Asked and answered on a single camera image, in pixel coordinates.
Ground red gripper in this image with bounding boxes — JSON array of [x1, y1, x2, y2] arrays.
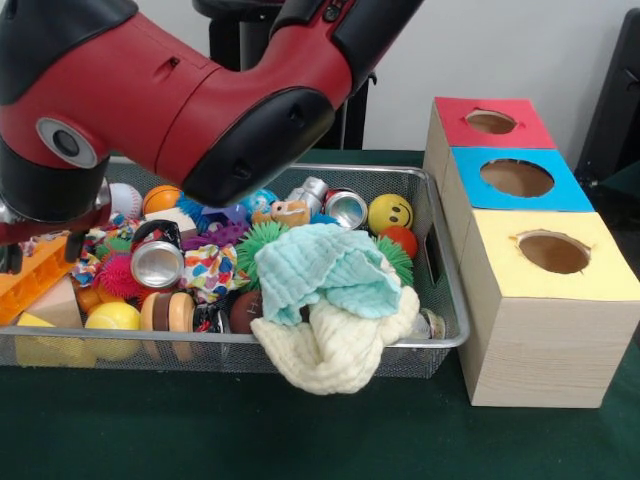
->
[[0, 212, 86, 275]]

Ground orange toy brick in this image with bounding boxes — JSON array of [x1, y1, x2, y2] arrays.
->
[[0, 236, 73, 326]]

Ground large wooden block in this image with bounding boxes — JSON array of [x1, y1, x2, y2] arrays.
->
[[28, 276, 83, 329]]

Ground mint green cloth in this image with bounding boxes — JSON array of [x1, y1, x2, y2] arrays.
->
[[253, 223, 403, 327]]

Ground cream knitted cloth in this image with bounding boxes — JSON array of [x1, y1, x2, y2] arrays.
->
[[250, 285, 421, 394]]

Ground clear mesh bin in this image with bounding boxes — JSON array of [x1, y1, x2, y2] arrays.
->
[[0, 153, 471, 379]]

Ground wooden box with three holes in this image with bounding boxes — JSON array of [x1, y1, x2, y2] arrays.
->
[[424, 96, 640, 409]]

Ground pink spiky ball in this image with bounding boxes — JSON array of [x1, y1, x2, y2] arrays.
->
[[98, 255, 146, 299]]

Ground yellow foam wedge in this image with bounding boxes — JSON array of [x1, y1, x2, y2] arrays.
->
[[15, 312, 61, 366]]

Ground white baseball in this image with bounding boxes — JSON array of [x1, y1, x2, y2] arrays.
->
[[108, 183, 143, 220]]

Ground yellow tennis ball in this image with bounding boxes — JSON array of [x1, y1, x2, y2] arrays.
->
[[86, 302, 144, 361]]

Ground shiny silver can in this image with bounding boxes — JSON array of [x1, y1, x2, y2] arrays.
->
[[130, 240, 187, 291]]

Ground small orange basketball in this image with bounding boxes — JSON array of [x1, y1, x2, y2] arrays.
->
[[143, 185, 184, 215]]

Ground plain wooden cube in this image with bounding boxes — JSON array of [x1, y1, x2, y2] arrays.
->
[[148, 207, 199, 236]]

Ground small blue spiky ball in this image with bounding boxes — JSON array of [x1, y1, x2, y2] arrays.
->
[[177, 195, 206, 223]]

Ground colourful patterned cloth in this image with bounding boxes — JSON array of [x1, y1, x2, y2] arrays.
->
[[182, 243, 243, 303]]

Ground brown toy football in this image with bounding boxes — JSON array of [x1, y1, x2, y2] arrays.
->
[[229, 291, 266, 335]]

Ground green furry googly-eyed toy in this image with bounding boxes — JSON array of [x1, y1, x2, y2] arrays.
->
[[236, 221, 291, 291]]

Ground brown teddy bear toy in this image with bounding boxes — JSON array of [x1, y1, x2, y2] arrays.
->
[[250, 200, 313, 227]]

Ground red-rimmed silver can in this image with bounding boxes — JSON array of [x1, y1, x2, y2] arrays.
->
[[324, 188, 369, 233]]

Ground yellow smiley ball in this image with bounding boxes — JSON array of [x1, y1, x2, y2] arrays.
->
[[367, 194, 414, 235]]

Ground green spiky ball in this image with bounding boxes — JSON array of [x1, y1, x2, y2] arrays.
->
[[378, 236, 416, 288]]

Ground small red ball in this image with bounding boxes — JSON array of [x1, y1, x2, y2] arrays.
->
[[382, 225, 419, 259]]

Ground black monitor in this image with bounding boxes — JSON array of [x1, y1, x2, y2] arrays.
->
[[578, 8, 640, 201]]

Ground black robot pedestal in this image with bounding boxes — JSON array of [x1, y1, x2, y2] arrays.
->
[[193, 0, 379, 151]]

